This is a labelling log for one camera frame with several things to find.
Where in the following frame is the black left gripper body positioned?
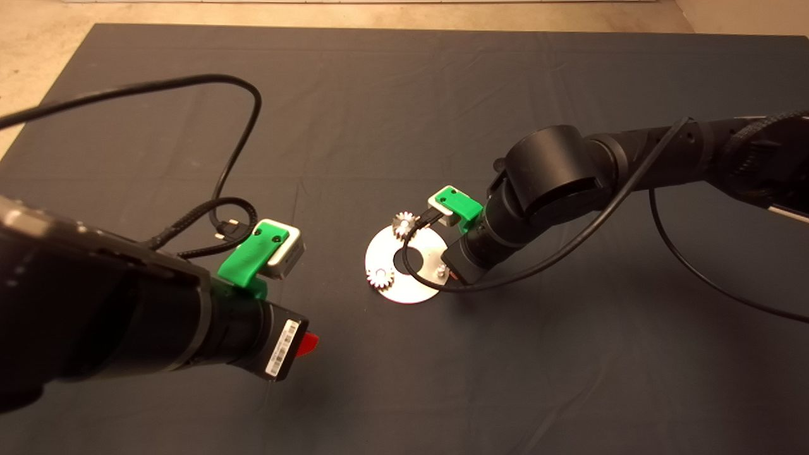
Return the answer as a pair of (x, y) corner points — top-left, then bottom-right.
(205, 296), (309, 382)

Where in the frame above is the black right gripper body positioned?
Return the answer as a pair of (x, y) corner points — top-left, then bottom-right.
(441, 221), (516, 286)

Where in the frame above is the round metal carrier plate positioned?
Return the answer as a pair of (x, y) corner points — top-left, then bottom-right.
(365, 221), (453, 305)

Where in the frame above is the dark grey table cloth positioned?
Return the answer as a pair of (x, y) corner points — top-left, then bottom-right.
(0, 24), (809, 455)

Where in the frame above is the green right camera mount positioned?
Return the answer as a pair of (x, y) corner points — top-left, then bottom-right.
(437, 185), (484, 233)

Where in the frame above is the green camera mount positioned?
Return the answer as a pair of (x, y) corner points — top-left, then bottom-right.
(437, 185), (484, 233)
(217, 227), (290, 299)

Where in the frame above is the silver right camera box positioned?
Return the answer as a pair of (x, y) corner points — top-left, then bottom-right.
(428, 193), (457, 227)

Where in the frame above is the silver camera box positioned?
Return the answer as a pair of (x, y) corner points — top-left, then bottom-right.
(428, 193), (457, 227)
(256, 219), (305, 280)

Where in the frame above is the green left camera mount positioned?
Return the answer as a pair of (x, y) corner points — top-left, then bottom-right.
(217, 227), (290, 299)

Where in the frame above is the silver left camera box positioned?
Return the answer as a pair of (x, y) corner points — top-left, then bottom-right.
(256, 219), (305, 280)

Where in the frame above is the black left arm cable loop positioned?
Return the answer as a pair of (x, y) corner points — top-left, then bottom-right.
(147, 197), (259, 260)

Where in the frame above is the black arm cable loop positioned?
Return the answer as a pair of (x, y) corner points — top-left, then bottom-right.
(721, 109), (809, 165)
(147, 197), (259, 260)

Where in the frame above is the black left camera cable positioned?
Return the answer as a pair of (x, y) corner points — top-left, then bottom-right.
(0, 74), (262, 240)

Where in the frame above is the black right arm cable loop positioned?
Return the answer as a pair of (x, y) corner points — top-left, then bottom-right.
(721, 109), (809, 165)

